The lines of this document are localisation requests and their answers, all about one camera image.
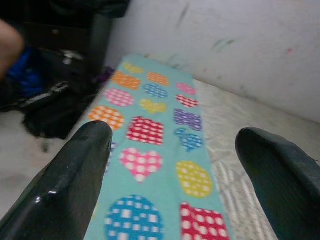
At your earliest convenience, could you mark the black bag pile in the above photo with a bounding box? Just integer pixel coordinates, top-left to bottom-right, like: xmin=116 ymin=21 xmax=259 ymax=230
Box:
xmin=0 ymin=0 xmax=131 ymax=141

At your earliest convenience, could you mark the teal blanket with coloured patches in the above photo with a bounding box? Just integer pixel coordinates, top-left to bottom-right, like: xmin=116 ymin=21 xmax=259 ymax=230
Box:
xmin=83 ymin=52 xmax=237 ymax=240

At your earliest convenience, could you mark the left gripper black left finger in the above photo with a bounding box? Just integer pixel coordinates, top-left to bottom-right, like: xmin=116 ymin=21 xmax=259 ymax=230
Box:
xmin=0 ymin=120 xmax=114 ymax=240

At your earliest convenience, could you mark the quilted beige spotted mattress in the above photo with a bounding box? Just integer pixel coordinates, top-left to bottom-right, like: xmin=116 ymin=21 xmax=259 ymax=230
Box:
xmin=66 ymin=79 xmax=320 ymax=240

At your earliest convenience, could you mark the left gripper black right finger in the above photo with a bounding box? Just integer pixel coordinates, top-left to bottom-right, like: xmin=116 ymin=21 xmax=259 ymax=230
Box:
xmin=235 ymin=126 xmax=320 ymax=240

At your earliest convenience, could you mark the person in blue shirt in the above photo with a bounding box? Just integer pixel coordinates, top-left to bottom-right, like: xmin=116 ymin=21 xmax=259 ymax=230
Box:
xmin=0 ymin=18 xmax=26 ymax=81

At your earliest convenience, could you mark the blue fabric item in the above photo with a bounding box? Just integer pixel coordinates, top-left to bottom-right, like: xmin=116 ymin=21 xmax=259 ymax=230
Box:
xmin=6 ymin=47 xmax=44 ymax=97

